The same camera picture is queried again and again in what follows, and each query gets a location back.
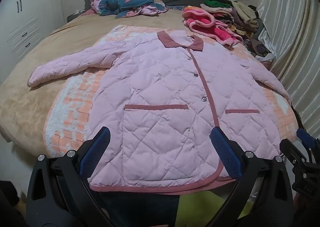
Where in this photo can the pile of mixed clothes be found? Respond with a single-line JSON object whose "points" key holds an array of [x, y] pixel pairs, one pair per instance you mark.
{"points": [[240, 17]]}

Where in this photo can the person's yellow-green top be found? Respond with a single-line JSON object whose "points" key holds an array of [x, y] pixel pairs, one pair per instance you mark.
{"points": [[200, 204]]}

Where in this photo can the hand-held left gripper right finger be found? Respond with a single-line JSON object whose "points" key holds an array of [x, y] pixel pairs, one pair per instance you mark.
{"points": [[225, 152]]}

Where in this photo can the orange checked blanket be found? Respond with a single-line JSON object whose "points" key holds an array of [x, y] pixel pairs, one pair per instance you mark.
{"points": [[72, 107]]}

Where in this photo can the pink fleece garment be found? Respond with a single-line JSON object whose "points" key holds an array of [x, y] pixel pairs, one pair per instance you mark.
{"points": [[200, 22]]}

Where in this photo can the white wardrobe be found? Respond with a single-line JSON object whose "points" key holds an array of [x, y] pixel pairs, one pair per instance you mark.
{"points": [[20, 17]]}

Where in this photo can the bed with beige sheet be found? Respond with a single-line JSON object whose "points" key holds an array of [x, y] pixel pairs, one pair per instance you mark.
{"points": [[37, 49]]}

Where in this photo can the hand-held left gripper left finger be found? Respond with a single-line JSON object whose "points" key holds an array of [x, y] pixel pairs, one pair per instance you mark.
{"points": [[100, 147]]}

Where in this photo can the white curtain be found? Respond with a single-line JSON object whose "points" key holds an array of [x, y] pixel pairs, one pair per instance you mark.
{"points": [[295, 42]]}

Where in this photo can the bag of clothes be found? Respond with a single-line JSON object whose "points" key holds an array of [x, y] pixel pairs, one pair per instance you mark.
{"points": [[260, 49]]}

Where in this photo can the person's dark trousers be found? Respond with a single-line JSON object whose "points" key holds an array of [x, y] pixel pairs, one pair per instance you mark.
{"points": [[140, 207]]}

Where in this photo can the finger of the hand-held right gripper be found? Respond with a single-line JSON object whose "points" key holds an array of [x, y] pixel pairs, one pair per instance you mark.
{"points": [[295, 152], [304, 136]]}

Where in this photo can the pink quilted jacket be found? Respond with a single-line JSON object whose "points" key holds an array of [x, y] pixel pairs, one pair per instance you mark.
{"points": [[162, 92]]}

